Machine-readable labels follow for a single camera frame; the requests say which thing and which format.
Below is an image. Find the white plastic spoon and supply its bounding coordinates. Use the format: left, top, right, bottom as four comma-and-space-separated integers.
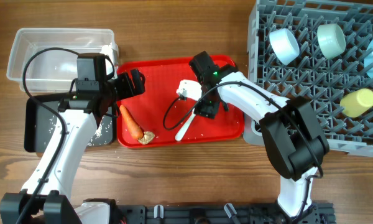
175, 113, 196, 141

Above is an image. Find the orange carrot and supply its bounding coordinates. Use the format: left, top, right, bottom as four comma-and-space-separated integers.
119, 105, 144, 140

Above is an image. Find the beige food scrap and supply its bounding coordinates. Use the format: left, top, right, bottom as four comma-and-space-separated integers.
138, 131, 155, 145

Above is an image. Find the light blue rice bowl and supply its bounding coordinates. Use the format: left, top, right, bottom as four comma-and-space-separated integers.
269, 28, 300, 65

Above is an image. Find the pale green bowl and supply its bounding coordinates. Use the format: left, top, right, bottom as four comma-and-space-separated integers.
317, 24, 346, 60

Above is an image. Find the yellow plastic cup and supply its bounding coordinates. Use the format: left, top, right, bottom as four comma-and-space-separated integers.
340, 88, 373, 118

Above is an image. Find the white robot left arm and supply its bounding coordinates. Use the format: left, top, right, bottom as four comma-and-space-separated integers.
0, 53, 145, 223

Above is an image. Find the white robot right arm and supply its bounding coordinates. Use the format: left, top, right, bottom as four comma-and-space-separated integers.
189, 51, 329, 223

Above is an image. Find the black waste tray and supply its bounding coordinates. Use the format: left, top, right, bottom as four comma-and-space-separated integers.
24, 100, 116, 153

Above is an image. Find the grey-blue dishwasher rack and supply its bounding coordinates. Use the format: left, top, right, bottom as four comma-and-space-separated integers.
247, 0, 373, 157

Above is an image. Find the red plastic tray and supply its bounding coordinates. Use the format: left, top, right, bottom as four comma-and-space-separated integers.
117, 57, 244, 147

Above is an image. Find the white rice pile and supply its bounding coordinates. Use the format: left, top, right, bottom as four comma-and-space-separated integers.
48, 114, 114, 147

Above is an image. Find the clear plastic bin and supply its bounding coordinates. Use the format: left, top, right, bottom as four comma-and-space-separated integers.
6, 28, 119, 93

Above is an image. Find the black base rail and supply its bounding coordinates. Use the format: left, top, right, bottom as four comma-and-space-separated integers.
111, 202, 335, 224

